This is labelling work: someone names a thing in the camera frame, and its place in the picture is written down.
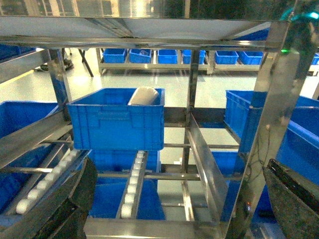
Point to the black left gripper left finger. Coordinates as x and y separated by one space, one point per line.
63 214

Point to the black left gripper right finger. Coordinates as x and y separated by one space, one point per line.
294 200

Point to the steel roller shelf rack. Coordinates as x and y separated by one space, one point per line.
294 37

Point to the large blue plastic bin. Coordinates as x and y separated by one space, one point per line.
104 120

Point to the small blue background bin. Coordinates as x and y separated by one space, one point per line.
226 57
114 55

